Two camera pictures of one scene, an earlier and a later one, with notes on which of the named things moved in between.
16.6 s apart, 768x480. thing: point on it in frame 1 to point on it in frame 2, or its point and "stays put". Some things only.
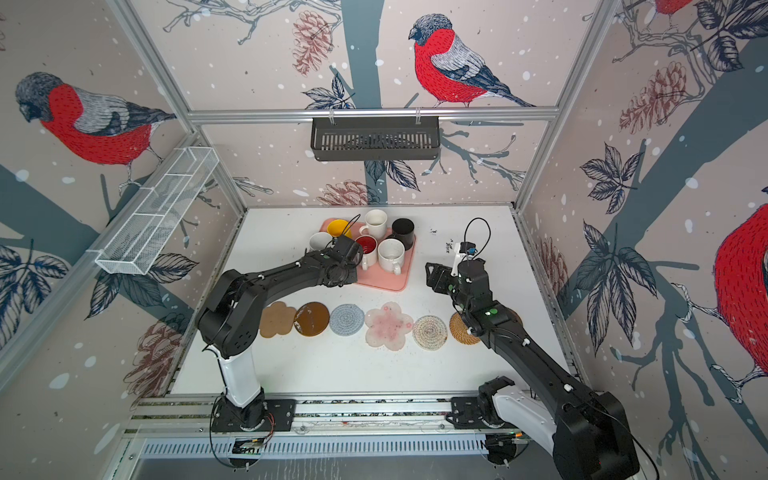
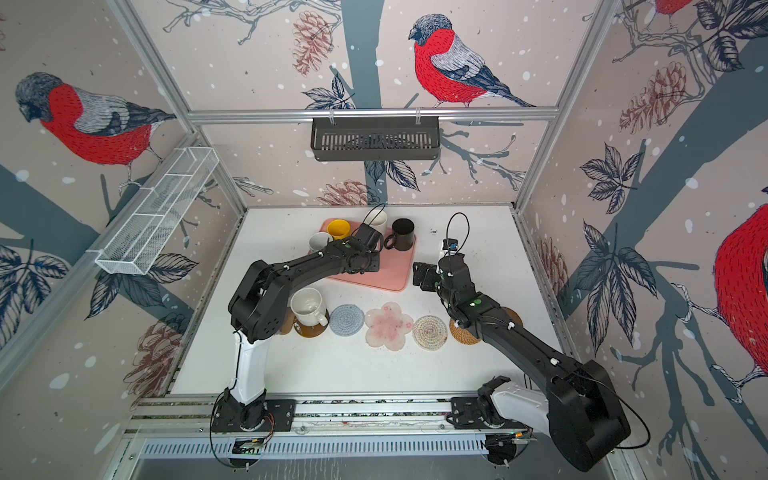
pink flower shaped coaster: [387, 326] stays put
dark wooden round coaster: [514, 317] stays put
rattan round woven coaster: [459, 330] stays put
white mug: [391, 255] to [306, 303]
